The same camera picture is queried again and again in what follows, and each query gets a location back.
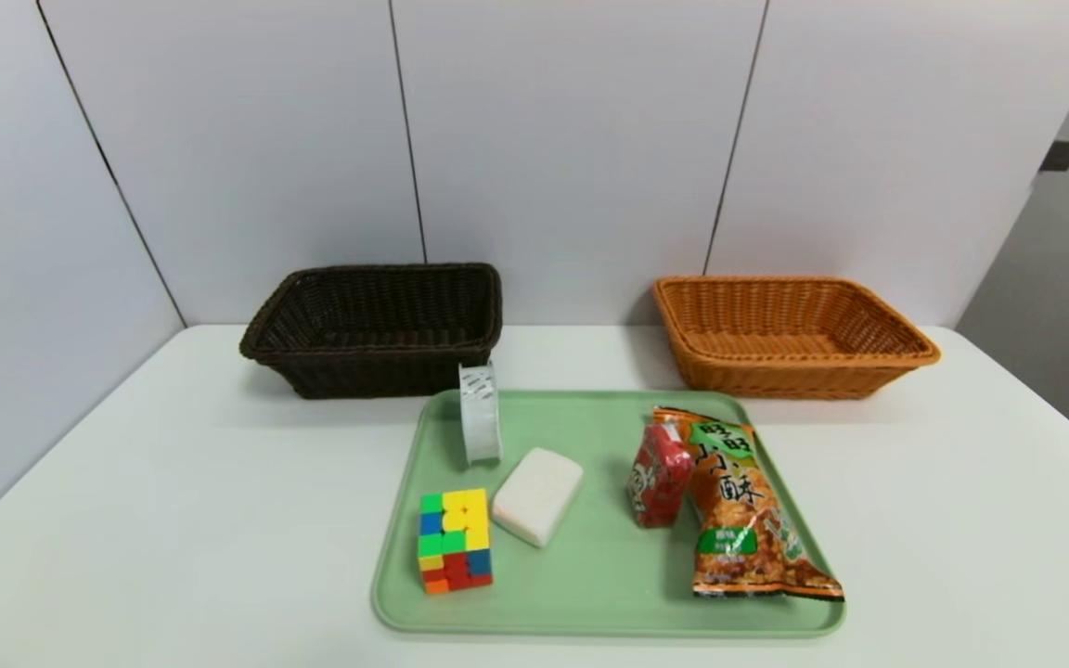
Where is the white tape roll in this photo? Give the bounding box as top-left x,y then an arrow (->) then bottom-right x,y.
458,362 -> 504,466

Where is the small red snack pack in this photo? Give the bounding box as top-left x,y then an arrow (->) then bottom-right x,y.
626,422 -> 695,530

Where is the multicoloured puzzle cube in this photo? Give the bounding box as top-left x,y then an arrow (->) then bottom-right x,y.
418,489 -> 494,596

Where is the orange snack bag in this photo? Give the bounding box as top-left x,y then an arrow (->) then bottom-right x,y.
653,406 -> 844,601

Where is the dark brown wicker basket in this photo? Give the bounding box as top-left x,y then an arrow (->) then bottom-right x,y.
238,263 -> 504,400

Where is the orange wicker basket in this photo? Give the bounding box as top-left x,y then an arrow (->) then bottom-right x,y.
653,276 -> 942,401

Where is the white soap bar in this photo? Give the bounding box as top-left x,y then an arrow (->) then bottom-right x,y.
492,447 -> 585,549

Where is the green plastic tray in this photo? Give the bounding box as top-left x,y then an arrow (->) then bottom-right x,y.
370,389 -> 848,639

